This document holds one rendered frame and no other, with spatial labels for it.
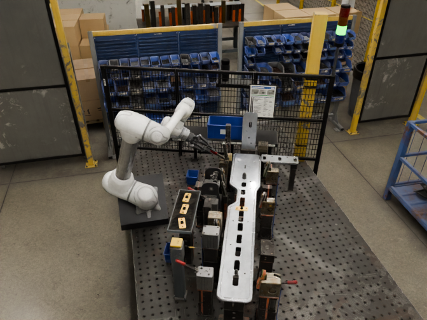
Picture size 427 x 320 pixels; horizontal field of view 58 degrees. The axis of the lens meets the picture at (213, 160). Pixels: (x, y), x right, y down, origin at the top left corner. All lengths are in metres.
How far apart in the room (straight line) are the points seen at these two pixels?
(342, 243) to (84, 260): 2.24
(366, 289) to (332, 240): 0.42
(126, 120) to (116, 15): 6.97
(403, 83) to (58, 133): 4.39
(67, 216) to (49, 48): 1.70
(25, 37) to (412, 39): 4.37
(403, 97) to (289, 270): 3.75
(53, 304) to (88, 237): 0.75
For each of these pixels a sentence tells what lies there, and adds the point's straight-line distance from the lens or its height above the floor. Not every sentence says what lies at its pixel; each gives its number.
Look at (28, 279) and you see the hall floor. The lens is 3.81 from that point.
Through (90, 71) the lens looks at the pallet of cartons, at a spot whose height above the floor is 0.74.
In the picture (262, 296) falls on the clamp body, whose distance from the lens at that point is 2.21.
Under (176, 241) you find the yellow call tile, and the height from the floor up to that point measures 1.16.
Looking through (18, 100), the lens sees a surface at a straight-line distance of 4.61.
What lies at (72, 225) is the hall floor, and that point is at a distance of 4.16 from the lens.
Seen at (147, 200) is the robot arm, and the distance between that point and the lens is 2.65.
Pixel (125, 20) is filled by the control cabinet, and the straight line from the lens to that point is 9.16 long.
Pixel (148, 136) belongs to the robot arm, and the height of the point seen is 1.59.
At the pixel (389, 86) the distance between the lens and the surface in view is 5.65.
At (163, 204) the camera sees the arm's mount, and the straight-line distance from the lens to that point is 2.91.
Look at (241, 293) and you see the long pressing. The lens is 2.14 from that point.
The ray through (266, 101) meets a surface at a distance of 3.27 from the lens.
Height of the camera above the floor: 2.72
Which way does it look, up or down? 35 degrees down
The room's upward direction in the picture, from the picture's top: straight up
